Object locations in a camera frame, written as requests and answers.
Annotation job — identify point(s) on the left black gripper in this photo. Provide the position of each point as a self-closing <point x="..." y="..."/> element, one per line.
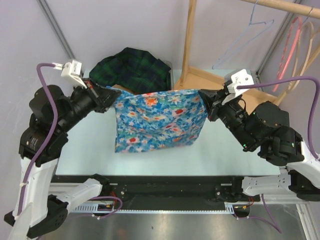
<point x="103" y="98"/>

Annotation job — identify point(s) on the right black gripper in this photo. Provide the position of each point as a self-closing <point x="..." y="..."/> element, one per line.
<point x="209" y="95"/>

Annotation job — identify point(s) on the blue floral skirt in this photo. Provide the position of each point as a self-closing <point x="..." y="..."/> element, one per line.
<point x="158" y="120"/>

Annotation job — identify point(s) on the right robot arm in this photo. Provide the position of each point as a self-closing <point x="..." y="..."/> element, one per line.
<point x="268" y="129"/>

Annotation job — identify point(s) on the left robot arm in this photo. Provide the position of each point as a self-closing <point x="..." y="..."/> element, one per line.
<point x="54" y="114"/>

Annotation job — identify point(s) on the pink plastic hanger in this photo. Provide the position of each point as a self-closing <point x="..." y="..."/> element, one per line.
<point x="289" y="46"/>

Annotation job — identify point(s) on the tan folded garment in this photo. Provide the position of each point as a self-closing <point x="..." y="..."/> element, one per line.
<point x="116" y="86"/>

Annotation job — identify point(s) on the wooden clothes rack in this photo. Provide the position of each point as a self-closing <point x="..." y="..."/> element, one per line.
<point x="194" y="77"/>

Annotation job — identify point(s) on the green plaid garment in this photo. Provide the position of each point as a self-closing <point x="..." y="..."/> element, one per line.
<point x="134" y="69"/>

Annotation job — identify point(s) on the clear plastic tray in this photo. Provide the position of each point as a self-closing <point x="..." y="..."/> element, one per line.
<point x="171" y="72"/>

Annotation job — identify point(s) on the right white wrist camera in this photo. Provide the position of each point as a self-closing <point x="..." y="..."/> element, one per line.
<point x="235" y="79"/>

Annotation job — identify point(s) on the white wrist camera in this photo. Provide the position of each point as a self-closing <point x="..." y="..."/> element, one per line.
<point x="235" y="79"/>
<point x="71" y="72"/>

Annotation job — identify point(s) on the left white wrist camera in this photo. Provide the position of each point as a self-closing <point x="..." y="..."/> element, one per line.
<point x="71" y="72"/>

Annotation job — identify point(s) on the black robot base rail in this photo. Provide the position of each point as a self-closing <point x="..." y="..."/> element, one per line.
<point x="168" y="194"/>

